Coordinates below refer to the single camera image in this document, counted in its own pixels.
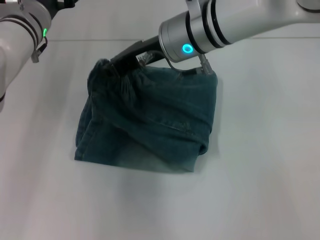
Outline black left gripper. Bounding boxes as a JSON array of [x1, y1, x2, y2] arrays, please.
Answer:
[[48, 0, 76, 20]]

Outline blue denim shorts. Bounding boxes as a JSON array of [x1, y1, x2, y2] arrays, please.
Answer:
[[74, 58, 219, 174]]

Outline right camera mount bracket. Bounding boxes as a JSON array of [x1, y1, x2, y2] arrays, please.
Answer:
[[185, 0, 201, 12]]

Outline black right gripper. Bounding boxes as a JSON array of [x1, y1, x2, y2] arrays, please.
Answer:
[[109, 36, 167, 75]]

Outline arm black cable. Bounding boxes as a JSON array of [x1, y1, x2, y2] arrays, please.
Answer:
[[31, 36, 49, 63], [136, 49, 215, 76]]

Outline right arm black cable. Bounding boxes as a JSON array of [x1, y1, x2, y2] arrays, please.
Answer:
[[136, 49, 215, 76]]

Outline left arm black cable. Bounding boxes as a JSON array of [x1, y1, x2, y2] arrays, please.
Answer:
[[31, 36, 49, 63]]

